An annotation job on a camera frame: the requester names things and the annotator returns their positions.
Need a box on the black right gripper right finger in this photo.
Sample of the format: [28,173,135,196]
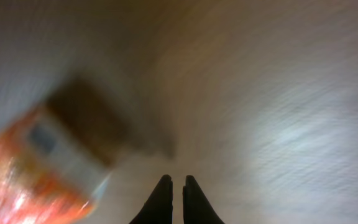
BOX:
[183,175,224,224]

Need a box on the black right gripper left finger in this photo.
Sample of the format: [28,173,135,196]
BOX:
[130,175,173,224]

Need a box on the orange tissue pack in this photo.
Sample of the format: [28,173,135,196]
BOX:
[0,106,110,224]

